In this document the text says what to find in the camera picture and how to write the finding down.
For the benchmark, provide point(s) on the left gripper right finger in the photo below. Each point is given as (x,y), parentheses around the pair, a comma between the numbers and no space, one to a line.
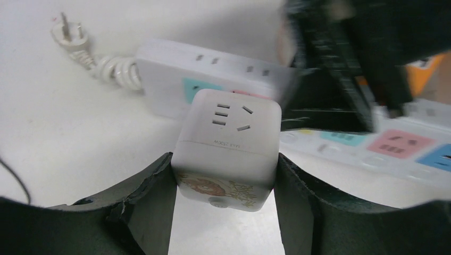
(317,218)

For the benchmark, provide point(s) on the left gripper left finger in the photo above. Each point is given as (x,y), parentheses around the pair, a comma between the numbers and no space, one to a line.
(132,217)

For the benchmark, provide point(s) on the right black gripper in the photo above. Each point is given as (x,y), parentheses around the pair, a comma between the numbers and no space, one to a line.
(386,35)

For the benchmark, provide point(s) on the orange power strip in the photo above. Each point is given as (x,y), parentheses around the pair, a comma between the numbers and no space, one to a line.
(421,72)

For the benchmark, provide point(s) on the long white power strip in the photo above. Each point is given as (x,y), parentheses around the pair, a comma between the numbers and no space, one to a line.
(170,73)

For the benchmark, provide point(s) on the white cartoon cube adapter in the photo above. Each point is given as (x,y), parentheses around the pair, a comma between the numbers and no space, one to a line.
(227,151)

